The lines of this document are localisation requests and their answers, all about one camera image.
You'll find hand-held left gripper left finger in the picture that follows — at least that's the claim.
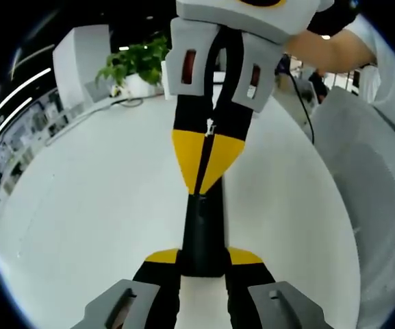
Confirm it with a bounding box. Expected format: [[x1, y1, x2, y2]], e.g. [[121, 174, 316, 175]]
[[70, 249, 181, 329]]

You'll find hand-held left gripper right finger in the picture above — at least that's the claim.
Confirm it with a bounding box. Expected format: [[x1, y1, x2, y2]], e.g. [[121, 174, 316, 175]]
[[224, 245, 335, 329]]

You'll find black remote control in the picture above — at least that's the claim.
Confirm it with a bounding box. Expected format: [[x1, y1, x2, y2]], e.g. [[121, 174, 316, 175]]
[[182, 193, 226, 279]]

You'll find green plant in white pot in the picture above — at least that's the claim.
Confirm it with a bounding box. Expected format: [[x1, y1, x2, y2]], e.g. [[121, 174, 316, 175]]
[[94, 34, 170, 97]]

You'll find ceiling light strip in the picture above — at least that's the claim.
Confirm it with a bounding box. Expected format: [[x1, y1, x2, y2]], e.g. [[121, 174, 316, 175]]
[[0, 67, 52, 126], [0, 97, 33, 164]]

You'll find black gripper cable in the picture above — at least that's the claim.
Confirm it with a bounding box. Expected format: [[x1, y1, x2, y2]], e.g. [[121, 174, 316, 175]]
[[279, 58, 316, 145]]

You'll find wall shelving with items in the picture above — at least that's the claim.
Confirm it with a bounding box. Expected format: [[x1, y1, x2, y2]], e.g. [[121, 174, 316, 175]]
[[0, 92, 75, 213]]

